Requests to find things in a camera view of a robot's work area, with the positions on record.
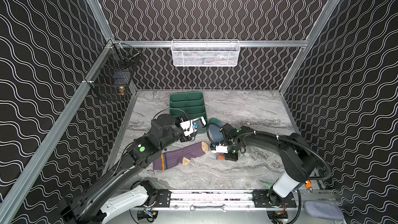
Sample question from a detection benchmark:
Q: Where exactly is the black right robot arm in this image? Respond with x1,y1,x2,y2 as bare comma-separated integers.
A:
220,124,332,207

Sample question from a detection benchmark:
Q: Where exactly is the grey cloth pad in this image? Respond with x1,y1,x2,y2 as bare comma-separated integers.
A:
304,201,344,221

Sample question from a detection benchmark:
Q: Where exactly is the black wire wall basket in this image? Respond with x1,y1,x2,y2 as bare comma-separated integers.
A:
86,40,142,103

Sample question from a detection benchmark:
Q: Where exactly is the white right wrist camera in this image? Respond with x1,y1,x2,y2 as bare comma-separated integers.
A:
210,144,229,153

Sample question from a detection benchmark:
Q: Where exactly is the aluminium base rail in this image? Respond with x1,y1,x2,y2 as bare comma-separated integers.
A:
127,189,336,211

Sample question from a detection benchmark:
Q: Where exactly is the purple striped sock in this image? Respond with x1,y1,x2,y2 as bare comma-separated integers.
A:
152,142,209,171

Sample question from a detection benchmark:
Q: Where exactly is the orange handled tool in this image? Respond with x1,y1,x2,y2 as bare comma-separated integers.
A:
305,180,313,193

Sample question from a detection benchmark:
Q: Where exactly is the green divided plastic tray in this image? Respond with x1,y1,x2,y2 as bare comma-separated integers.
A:
169,91,207,134

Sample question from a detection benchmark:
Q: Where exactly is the white mesh wall basket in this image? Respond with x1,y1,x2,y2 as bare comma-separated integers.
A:
171,39,240,67

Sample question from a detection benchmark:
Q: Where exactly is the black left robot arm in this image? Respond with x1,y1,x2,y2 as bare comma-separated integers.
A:
56,114,185,224

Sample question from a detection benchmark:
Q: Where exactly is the blue orange striped sock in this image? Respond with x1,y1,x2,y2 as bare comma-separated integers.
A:
207,118,224,152

